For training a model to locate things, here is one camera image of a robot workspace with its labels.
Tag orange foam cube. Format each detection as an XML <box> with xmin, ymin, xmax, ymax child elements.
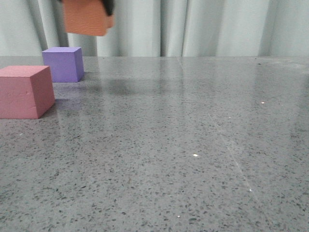
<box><xmin>61</xmin><ymin>0</ymin><xmax>114</xmax><ymax>36</ymax></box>

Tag red foam cube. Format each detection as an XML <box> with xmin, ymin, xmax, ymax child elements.
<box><xmin>0</xmin><ymin>65</ymin><xmax>55</xmax><ymax>119</ymax></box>

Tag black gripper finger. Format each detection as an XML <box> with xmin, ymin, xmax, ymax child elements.
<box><xmin>101</xmin><ymin>0</ymin><xmax>114</xmax><ymax>16</ymax></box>

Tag pale green curtain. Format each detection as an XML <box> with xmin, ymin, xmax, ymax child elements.
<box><xmin>0</xmin><ymin>0</ymin><xmax>309</xmax><ymax>57</ymax></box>

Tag purple foam cube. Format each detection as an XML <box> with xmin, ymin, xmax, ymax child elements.
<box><xmin>42</xmin><ymin>47</ymin><xmax>84</xmax><ymax>83</ymax></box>

